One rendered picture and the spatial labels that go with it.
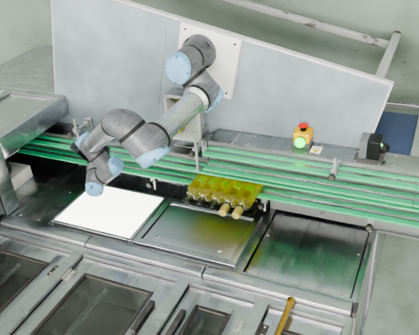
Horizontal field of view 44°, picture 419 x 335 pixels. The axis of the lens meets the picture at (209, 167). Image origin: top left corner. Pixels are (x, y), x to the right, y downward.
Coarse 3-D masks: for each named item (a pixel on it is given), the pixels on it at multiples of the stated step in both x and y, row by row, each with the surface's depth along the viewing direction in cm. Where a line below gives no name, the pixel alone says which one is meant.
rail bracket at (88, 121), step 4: (88, 116) 258; (84, 120) 257; (88, 120) 257; (92, 120) 258; (84, 124) 255; (88, 124) 257; (92, 124) 259; (72, 128) 250; (76, 128) 249; (80, 128) 253; (88, 128) 260; (92, 128) 260; (68, 132) 246; (72, 132) 248; (76, 132) 250; (72, 136) 248; (76, 136) 252
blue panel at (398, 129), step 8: (384, 112) 248; (392, 112) 247; (384, 120) 241; (392, 120) 240; (400, 120) 240; (408, 120) 239; (416, 120) 238; (376, 128) 235; (384, 128) 234; (392, 128) 234; (400, 128) 233; (408, 128) 233; (384, 136) 228; (392, 136) 227; (400, 136) 227; (408, 136) 226; (392, 144) 222; (400, 144) 221; (408, 144) 221; (392, 152) 216; (400, 152) 216; (408, 152) 215
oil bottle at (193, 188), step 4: (196, 176) 232; (200, 176) 231; (204, 176) 231; (208, 176) 231; (196, 180) 228; (200, 180) 228; (204, 180) 228; (192, 184) 226; (196, 184) 226; (200, 184) 225; (188, 188) 224; (192, 188) 223; (196, 188) 223; (188, 192) 223; (192, 192) 222; (196, 192) 222; (196, 196) 223
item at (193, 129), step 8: (168, 96) 233; (176, 96) 231; (168, 104) 237; (192, 120) 243; (200, 120) 233; (192, 128) 245; (200, 128) 235; (176, 136) 244; (184, 136) 243; (192, 136) 242; (200, 136) 237
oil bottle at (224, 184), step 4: (220, 180) 227; (224, 180) 226; (228, 180) 226; (232, 180) 226; (220, 184) 224; (224, 184) 224; (228, 184) 224; (216, 188) 221; (220, 188) 221; (224, 188) 221; (228, 188) 222; (212, 192) 220; (216, 192) 219; (220, 192) 219; (224, 192) 219; (212, 196) 219; (216, 196) 218; (220, 196) 218; (220, 200) 218; (220, 204) 220
